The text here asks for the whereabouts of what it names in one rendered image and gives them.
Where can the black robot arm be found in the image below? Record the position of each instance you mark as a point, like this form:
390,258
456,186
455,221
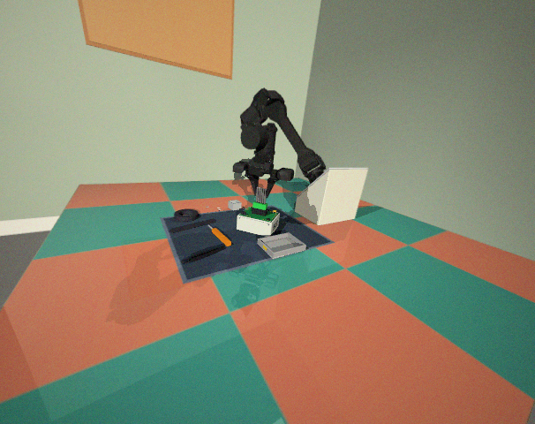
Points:
255,135

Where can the green power plug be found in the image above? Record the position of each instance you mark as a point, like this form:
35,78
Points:
260,202

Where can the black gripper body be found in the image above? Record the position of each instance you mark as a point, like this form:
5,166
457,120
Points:
283,174

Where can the green circuit board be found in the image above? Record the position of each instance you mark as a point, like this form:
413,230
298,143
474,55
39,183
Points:
269,215

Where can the dark blue work mat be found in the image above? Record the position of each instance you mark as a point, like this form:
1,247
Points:
244,250

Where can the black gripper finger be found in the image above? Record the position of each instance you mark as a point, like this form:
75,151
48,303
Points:
270,184
254,181

